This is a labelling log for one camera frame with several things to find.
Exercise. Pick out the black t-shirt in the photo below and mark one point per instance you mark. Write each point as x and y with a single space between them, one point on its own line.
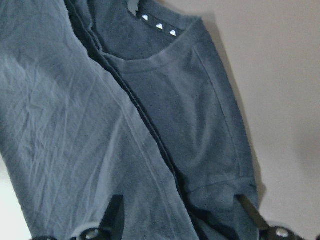
97 102

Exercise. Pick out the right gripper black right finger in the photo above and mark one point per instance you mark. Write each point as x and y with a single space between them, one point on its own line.
266 231

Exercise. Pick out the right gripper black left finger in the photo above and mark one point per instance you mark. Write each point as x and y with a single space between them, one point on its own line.
111 227

